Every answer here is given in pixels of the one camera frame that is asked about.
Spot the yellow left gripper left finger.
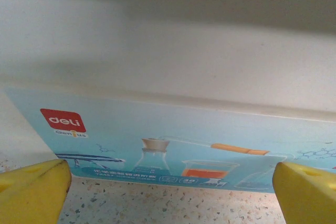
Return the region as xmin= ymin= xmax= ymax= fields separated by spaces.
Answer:
xmin=0 ymin=158 xmax=72 ymax=224

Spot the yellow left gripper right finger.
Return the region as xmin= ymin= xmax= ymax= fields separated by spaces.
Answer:
xmin=272 ymin=161 xmax=336 ymax=224

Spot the white plastic storage box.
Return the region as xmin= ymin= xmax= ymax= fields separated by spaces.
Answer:
xmin=0 ymin=0 xmax=336 ymax=191

